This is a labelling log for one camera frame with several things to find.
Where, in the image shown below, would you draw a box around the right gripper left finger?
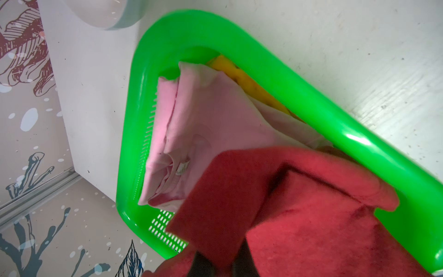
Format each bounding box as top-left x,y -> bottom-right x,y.
187,252 -> 216,277

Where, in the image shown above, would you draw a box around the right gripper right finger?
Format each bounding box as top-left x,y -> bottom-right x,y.
231,239 -> 259,277

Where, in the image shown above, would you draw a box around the dark red t-shirt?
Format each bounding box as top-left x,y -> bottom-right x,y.
144,147 -> 428,277

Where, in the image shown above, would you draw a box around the pink t-shirt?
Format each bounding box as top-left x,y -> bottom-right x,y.
138,62 -> 329,212

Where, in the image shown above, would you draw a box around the yellow t-shirt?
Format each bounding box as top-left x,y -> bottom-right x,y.
207,55 -> 303,122

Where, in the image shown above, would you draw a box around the green plastic basket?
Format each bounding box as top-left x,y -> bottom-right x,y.
116,10 -> 443,273

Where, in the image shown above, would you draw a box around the small white bowl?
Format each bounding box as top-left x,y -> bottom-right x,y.
65,0 -> 147,30

